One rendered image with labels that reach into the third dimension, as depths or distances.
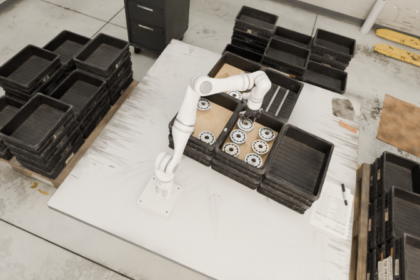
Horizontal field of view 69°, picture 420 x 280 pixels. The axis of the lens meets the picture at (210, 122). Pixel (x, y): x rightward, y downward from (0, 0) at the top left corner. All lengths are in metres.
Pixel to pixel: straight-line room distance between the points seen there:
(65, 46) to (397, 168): 3.11
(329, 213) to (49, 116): 1.98
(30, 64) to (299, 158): 2.22
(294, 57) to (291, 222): 1.76
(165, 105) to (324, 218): 1.22
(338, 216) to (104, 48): 2.28
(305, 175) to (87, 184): 1.23
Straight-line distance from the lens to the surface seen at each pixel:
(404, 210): 2.68
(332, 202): 2.01
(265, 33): 3.23
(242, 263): 1.71
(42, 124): 2.47
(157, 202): 1.73
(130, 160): 1.91
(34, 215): 2.68
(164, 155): 1.48
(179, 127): 1.39
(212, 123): 1.91
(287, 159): 1.88
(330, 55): 3.26
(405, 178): 3.01
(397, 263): 2.30
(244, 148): 1.84
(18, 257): 2.61
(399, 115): 3.91
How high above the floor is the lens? 2.33
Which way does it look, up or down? 52 degrees down
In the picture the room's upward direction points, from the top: 10 degrees clockwise
